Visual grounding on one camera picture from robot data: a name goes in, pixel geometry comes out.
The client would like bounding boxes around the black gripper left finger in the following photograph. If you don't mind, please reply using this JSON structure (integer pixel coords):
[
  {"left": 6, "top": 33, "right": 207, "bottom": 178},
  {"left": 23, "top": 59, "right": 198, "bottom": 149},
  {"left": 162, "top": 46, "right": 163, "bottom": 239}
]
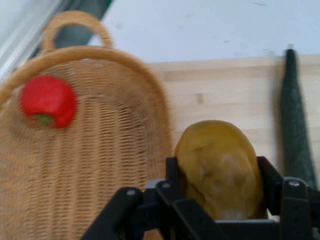
[{"left": 80, "top": 156, "right": 227, "bottom": 240}]

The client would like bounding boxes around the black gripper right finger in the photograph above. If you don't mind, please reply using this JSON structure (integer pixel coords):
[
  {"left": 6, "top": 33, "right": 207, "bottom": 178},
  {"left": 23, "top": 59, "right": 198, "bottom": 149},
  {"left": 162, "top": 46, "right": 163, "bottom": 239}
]
[{"left": 256, "top": 156, "right": 320, "bottom": 240}]

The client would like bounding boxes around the yellow bell pepper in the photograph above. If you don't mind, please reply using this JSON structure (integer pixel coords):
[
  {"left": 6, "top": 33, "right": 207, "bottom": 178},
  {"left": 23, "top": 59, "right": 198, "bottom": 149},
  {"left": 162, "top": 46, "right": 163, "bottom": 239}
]
[{"left": 173, "top": 119, "right": 270, "bottom": 221}]

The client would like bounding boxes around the dark green cucumber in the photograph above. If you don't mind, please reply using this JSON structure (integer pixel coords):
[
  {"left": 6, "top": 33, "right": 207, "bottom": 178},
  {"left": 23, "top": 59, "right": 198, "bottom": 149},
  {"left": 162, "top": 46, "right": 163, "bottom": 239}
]
[{"left": 273, "top": 47, "right": 320, "bottom": 191}]

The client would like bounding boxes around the red bell pepper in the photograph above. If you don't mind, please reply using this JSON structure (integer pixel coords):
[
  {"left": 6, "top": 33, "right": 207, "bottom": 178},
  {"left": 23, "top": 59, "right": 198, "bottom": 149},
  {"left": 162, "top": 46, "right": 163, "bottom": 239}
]
[{"left": 19, "top": 75, "right": 78, "bottom": 130}]

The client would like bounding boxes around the woven wicker basket with handle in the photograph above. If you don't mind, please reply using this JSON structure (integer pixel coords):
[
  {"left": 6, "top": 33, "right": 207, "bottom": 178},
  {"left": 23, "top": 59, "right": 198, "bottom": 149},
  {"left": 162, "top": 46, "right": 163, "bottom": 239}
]
[{"left": 0, "top": 10, "right": 179, "bottom": 240}]

